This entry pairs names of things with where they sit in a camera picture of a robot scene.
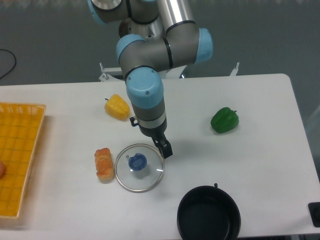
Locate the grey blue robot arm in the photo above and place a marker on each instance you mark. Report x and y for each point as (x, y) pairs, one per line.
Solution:
(178, 42)

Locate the yellow woven basket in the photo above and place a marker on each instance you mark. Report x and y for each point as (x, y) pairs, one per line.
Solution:
(20, 127)

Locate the black device at edge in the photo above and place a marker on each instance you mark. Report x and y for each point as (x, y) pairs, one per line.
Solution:
(314, 210)

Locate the green bell pepper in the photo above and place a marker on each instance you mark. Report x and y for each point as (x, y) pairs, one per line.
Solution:
(224, 120)

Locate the yellow bell pepper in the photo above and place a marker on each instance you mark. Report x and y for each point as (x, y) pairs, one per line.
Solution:
(117, 107)

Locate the glass lid blue knob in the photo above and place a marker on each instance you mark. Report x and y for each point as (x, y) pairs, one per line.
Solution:
(139, 168)

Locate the white table bracket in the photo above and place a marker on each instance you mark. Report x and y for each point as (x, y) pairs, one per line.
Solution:
(234, 72)

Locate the orange bread loaf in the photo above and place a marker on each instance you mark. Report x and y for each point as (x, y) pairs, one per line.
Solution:
(104, 164)

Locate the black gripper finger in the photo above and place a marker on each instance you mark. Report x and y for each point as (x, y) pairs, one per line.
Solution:
(166, 153)
(160, 142)

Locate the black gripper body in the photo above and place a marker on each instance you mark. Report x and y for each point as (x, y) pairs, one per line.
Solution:
(154, 129)

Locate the black saucepan blue handle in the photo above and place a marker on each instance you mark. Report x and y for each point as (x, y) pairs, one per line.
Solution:
(208, 213)

